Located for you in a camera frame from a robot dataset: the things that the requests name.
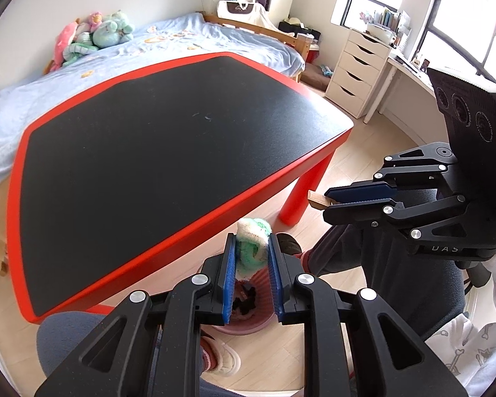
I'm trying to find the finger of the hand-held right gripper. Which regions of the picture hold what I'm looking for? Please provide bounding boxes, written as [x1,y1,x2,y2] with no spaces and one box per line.
[324,141,459,202]
[322,194,468,241]

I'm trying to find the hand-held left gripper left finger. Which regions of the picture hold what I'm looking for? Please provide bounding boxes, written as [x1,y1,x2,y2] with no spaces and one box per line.
[34,232,237,397]

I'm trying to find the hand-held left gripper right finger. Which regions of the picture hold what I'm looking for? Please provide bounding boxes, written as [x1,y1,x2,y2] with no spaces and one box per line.
[268,232,468,397]

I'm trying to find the notched wooden strip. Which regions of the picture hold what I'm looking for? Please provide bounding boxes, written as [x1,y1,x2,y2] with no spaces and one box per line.
[308,190,335,209]

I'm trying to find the green and white sock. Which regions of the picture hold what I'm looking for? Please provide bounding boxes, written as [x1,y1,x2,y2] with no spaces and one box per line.
[235,217,273,282]

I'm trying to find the pink plastic waste bin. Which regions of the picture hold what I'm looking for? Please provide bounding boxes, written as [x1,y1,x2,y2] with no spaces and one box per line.
[210,271,282,337]

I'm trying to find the person's right foot in slipper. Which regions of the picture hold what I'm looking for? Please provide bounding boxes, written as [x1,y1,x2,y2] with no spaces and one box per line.
[275,234,310,274]

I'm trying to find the person's right leg grey trousers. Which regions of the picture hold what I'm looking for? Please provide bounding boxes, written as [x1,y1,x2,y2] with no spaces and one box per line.
[302,221,468,342]

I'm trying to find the person's leg grey trousers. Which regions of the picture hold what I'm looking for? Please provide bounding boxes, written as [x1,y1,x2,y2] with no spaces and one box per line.
[302,221,468,342]
[36,312,118,386]

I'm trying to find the white desk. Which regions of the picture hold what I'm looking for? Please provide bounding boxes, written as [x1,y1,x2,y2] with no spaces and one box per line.
[364,52,447,145]

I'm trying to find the white drawer unit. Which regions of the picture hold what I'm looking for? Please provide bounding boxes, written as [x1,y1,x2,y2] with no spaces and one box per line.
[324,28,395,118]

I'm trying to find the brown floor mat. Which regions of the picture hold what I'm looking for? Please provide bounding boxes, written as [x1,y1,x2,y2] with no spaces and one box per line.
[300,64,329,92]

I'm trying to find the row of books and stationery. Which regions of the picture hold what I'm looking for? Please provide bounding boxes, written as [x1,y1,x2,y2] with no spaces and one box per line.
[357,6,412,46]

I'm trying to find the black table with red edge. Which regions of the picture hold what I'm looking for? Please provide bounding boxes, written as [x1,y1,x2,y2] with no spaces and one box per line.
[6,52,354,325]

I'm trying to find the person's left leg grey trousers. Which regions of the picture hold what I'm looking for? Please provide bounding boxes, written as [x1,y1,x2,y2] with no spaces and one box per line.
[36,312,118,386]

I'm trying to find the black bag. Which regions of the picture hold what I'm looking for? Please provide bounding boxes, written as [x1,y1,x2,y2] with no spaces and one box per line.
[278,22,321,45]

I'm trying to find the white printed pajama top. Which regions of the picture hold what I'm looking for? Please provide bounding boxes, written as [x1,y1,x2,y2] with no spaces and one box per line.
[424,232,496,397]

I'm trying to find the white tote bag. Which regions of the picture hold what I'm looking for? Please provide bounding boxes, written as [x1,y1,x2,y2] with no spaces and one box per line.
[217,0,273,26]

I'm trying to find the green striped plush toy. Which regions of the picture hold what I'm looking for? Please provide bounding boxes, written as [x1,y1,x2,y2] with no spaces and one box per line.
[62,31,100,67]

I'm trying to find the teal bear plush toy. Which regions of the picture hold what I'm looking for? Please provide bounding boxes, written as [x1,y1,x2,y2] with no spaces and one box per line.
[92,10,135,48]

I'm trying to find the pink plush toy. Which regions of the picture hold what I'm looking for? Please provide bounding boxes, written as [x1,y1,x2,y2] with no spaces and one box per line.
[52,22,81,71]

